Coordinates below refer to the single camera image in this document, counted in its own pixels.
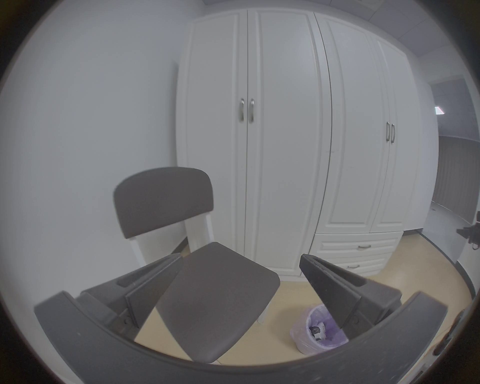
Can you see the black plastic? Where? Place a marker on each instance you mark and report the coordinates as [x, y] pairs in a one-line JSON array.
[[317, 332]]

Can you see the purple plastic bag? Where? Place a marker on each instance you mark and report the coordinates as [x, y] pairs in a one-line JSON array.
[[335, 337]]

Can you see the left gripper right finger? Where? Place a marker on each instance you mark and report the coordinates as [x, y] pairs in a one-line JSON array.
[[337, 292]]

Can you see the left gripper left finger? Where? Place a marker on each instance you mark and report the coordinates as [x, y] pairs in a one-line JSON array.
[[142, 292]]

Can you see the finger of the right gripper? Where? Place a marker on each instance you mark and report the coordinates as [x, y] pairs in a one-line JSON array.
[[465, 232]]

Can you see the white trash bin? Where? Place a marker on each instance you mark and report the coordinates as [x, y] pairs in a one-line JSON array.
[[300, 343]]

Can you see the grey padded white chair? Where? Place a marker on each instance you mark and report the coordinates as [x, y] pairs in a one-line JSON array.
[[161, 198]]

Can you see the white wardrobe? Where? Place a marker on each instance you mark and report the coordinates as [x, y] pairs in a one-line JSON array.
[[281, 131]]

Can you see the grey curtain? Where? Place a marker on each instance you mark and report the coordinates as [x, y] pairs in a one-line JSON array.
[[457, 180]]

